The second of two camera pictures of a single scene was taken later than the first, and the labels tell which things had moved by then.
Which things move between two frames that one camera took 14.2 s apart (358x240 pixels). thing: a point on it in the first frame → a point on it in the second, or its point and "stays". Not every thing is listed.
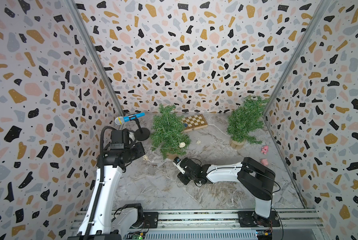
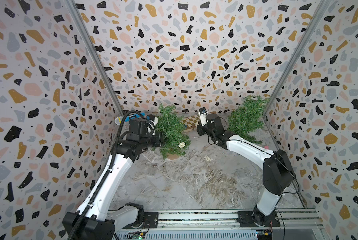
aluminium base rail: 298,224 stays
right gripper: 180,178 → 200,132
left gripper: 141,151 → 158,136
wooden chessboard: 194,122 stays
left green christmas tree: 169,138 stays
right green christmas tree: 245,121 stays
